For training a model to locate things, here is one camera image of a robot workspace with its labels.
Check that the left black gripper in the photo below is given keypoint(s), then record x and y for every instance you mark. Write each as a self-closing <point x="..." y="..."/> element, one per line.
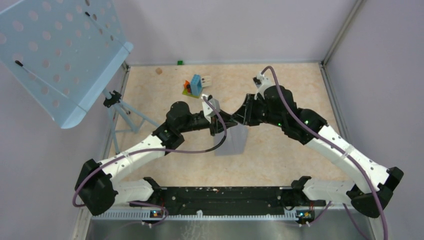
<point x="214" y="123"/>

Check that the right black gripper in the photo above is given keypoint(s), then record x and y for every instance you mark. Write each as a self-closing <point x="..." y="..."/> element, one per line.
<point x="245" y="113"/>

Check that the colourful toy block assembly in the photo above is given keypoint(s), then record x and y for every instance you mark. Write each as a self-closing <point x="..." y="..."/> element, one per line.
<point x="195" y="86"/>

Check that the grey envelope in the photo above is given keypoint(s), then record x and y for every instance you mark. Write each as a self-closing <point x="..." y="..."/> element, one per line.
<point x="235" y="141"/>

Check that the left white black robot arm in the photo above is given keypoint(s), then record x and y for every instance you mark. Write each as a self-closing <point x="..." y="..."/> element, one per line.
<point x="97" y="186"/>

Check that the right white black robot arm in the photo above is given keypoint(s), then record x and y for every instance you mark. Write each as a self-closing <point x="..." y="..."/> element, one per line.
<point x="369" y="182"/>

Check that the small tan wooden piece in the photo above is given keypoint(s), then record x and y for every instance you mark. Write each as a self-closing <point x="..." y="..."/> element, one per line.
<point x="159" y="71"/>

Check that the light blue perforated music stand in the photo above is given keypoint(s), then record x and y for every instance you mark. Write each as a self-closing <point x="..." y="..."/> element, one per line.
<point x="64" y="53"/>

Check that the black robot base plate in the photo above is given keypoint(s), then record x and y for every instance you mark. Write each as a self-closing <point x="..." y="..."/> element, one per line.
<point x="228" y="200"/>

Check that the white slotted cable duct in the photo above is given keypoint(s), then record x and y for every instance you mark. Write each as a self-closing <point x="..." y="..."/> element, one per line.
<point x="147" y="215"/>

